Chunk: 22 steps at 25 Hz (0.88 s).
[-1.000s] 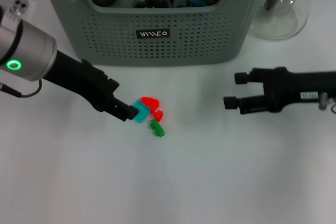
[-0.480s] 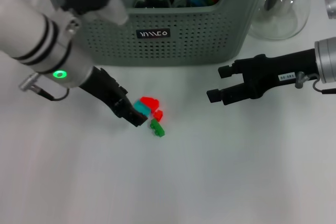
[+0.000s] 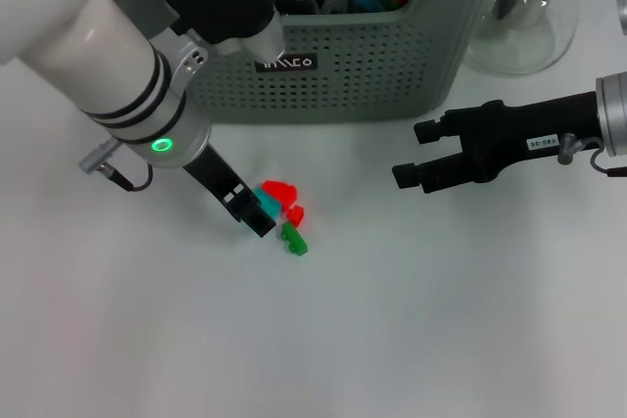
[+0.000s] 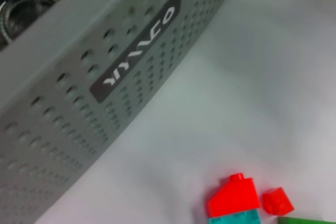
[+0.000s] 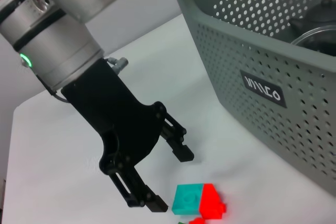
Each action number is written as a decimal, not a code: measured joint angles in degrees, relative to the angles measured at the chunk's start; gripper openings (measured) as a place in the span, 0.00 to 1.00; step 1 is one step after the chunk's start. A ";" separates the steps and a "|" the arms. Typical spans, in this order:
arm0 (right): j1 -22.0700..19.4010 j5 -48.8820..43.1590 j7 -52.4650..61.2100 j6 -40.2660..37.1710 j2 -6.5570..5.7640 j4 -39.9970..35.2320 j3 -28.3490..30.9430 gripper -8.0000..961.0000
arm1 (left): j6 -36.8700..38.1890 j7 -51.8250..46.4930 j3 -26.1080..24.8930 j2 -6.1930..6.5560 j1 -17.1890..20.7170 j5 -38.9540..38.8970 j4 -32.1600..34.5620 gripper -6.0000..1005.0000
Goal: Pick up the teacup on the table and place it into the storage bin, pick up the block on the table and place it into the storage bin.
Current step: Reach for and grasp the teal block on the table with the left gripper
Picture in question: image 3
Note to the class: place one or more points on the teal square brick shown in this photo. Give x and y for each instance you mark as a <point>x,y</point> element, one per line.
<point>272,205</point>

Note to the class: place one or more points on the glass carafe black lid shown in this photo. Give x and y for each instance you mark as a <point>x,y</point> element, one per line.
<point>524,36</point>

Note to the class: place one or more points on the grey perforated storage bin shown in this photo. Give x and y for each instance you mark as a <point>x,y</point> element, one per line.
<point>382,75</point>

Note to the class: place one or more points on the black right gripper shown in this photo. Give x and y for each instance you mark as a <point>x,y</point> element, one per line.
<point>514,134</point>

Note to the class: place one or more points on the red-orange sloped brick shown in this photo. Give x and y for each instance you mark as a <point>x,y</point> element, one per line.
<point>279,191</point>

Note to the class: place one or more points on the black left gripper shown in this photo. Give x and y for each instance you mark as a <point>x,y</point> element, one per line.
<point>220,178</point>

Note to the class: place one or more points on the small red studded brick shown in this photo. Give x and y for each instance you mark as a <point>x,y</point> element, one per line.
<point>296,216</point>

